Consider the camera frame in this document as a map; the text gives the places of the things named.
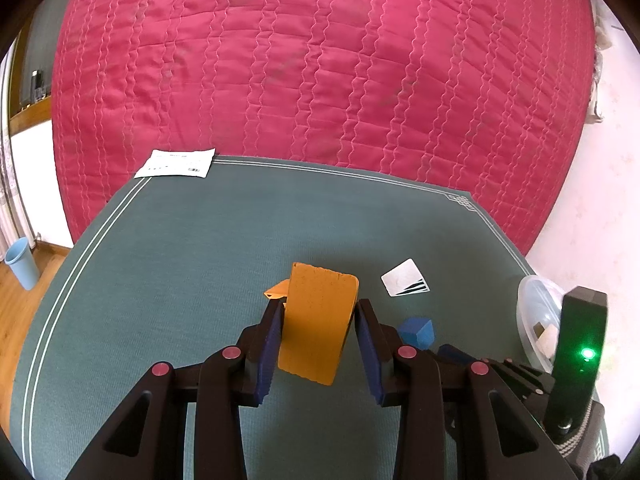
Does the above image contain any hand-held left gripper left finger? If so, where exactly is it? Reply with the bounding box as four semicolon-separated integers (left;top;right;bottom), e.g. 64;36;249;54
65;300;286;480

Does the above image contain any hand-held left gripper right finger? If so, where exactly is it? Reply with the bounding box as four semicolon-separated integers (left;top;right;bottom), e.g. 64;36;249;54
355;299;576;480

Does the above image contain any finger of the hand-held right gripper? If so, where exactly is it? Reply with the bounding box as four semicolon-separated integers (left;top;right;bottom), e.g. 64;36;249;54
437;344;553;402

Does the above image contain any large orange block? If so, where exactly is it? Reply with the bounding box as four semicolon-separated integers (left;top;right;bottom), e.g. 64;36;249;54
277;262;361;387

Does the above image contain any clear plastic container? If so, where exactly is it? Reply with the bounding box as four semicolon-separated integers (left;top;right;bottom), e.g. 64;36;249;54
517;275;571;375

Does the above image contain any blue block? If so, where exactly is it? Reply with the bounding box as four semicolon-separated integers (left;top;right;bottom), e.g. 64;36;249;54
398;316;436;351

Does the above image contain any orange striped triangular block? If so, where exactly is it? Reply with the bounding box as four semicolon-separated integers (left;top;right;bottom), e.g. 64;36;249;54
264;277;292;308

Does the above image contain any white card with black stripes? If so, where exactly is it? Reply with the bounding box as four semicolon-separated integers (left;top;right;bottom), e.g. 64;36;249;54
381;259;431;297

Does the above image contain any green mat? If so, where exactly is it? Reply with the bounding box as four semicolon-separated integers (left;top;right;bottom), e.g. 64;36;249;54
9;155;612;480

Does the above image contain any white paper sheet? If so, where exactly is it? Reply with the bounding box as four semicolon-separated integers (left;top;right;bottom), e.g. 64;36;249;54
133;148;217;179

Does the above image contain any light blue bin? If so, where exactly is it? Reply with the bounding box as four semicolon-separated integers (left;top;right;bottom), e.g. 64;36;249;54
4;238;40;291

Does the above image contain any pale crumpled bag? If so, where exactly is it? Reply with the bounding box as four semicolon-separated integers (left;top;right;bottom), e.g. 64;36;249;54
590;2;613;123

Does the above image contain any red quilted blanket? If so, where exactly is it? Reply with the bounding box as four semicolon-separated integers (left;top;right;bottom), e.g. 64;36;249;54
50;0;601;257

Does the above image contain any wooden shelf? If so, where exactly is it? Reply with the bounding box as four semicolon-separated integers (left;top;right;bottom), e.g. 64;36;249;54
9;101;54;135

